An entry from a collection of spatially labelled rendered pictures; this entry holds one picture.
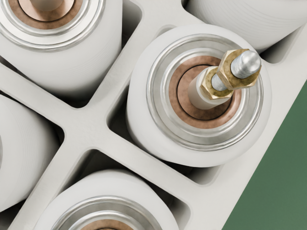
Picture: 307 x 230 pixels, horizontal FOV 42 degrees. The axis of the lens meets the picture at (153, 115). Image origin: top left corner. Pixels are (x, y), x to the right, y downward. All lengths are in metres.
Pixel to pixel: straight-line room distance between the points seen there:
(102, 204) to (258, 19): 0.17
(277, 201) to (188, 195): 0.23
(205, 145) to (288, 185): 0.31
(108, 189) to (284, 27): 0.17
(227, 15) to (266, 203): 0.29
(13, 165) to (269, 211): 0.36
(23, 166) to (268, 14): 0.19
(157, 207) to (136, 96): 0.07
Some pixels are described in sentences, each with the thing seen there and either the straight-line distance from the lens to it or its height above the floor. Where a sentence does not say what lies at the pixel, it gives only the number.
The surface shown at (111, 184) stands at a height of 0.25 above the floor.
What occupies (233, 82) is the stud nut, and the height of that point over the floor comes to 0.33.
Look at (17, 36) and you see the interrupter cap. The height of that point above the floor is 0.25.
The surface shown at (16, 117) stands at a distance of 0.27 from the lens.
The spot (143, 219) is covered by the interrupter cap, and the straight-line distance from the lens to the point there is 0.25.
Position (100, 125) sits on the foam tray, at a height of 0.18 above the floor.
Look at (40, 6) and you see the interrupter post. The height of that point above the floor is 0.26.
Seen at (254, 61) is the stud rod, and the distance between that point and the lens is 0.17.
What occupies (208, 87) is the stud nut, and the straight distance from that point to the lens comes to 0.22.
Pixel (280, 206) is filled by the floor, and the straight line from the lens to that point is 0.55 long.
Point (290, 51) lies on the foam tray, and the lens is 0.36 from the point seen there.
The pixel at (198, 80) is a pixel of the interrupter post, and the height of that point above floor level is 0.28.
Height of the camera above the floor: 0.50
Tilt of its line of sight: 83 degrees down
